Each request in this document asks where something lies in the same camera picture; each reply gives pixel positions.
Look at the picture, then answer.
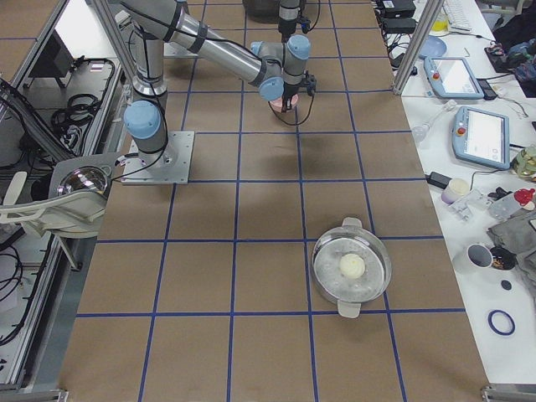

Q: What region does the pink bowl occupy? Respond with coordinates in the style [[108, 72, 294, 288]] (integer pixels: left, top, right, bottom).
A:
[[269, 95, 299, 113]]

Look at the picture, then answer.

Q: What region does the light blue plate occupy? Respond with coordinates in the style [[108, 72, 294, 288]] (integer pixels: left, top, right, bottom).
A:
[[419, 35, 447, 59]]

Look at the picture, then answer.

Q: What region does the black small bowl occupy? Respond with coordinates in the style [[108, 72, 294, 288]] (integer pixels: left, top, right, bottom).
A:
[[490, 246, 517, 271]]

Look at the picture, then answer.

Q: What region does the steel steamer pot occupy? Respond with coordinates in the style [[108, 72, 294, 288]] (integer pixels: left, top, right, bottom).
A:
[[312, 217, 392, 319]]

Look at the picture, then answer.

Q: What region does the upper teach pendant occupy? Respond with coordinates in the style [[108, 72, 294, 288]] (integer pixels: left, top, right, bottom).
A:
[[423, 57, 484, 100]]

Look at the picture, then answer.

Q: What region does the teach pendant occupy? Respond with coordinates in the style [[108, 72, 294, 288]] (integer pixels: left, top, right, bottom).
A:
[[451, 106, 510, 171], [423, 57, 484, 100]]

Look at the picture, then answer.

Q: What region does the black power adapter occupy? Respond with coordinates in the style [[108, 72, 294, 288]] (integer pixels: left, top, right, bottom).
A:
[[425, 172, 451, 189]]

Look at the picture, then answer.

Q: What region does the white steamed bun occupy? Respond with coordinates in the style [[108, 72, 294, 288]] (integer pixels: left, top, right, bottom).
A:
[[338, 253, 366, 279]]

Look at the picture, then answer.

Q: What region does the purple white cup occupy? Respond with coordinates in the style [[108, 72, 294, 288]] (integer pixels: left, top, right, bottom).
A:
[[441, 178, 470, 204]]

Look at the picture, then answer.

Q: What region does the lower teach pendant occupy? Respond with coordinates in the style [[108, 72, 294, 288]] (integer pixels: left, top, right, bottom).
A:
[[451, 106, 510, 171]]

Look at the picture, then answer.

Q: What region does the glass dome lid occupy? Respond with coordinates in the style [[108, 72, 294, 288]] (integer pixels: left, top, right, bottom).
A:
[[56, 166, 110, 196]]

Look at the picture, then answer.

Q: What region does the white plastic chair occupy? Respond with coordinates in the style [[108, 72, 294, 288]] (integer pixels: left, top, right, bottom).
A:
[[1, 172, 106, 239]]

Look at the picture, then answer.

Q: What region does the white mug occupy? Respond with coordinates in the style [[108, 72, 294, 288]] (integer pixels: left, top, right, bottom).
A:
[[452, 243, 493, 274]]

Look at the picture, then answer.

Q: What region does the grey folded cloth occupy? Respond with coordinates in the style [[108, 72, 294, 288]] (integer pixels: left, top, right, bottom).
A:
[[487, 211, 536, 298]]

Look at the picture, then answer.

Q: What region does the black round lid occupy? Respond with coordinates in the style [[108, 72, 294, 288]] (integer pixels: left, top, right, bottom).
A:
[[501, 280, 512, 291]]

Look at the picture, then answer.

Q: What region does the aluminium frame post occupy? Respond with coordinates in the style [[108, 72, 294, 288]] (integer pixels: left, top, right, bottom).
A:
[[392, 0, 443, 95]]

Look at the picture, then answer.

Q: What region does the blue rubber ring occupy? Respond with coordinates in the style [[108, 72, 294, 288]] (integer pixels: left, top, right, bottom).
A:
[[487, 309, 516, 336]]

